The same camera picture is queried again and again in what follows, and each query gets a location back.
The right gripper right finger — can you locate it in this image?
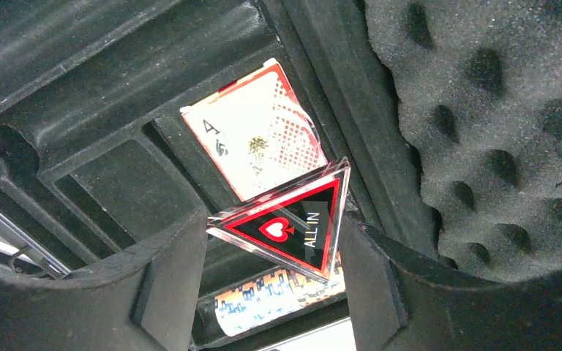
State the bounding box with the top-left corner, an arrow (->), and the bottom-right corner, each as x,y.
339,215 -> 562,350

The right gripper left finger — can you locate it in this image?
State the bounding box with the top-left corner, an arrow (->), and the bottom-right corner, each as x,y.
0,208 -> 208,350

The poker chip roll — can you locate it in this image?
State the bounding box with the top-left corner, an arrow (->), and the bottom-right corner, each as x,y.
214,256 -> 345,336

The red black triangular card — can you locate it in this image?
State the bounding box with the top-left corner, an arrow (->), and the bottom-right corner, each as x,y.
206,157 -> 351,282

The black foam-lined carrying case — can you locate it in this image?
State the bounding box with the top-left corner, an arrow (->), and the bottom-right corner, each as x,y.
0,0 -> 562,351

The red playing card box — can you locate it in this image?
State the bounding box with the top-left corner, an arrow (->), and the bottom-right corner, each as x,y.
180,58 -> 328,201

